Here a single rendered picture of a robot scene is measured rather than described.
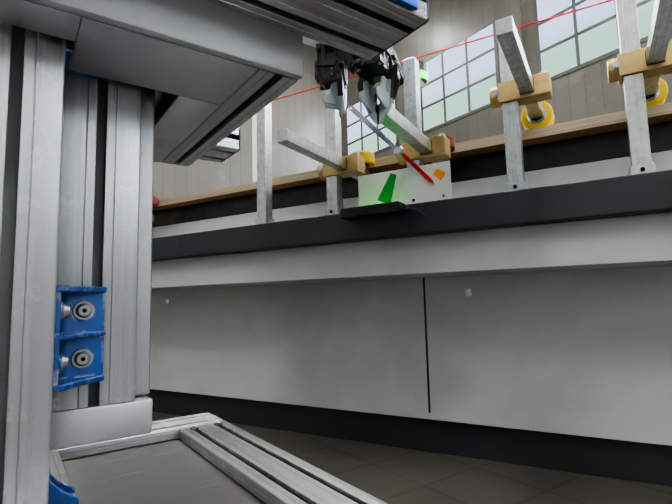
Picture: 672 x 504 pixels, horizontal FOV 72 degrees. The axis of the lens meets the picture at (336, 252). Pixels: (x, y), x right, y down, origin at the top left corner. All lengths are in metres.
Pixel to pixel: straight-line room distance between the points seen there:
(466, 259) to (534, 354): 0.34
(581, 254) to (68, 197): 0.99
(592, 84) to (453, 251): 5.68
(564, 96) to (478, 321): 5.70
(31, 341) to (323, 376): 1.26
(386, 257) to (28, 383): 0.98
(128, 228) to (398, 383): 1.12
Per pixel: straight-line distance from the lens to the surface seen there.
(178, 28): 0.46
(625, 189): 1.14
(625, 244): 1.16
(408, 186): 1.24
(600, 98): 6.67
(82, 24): 0.46
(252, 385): 1.80
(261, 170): 1.52
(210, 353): 1.93
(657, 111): 1.38
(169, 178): 8.42
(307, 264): 1.39
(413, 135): 1.12
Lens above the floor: 0.46
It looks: 6 degrees up
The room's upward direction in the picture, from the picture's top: 1 degrees counter-clockwise
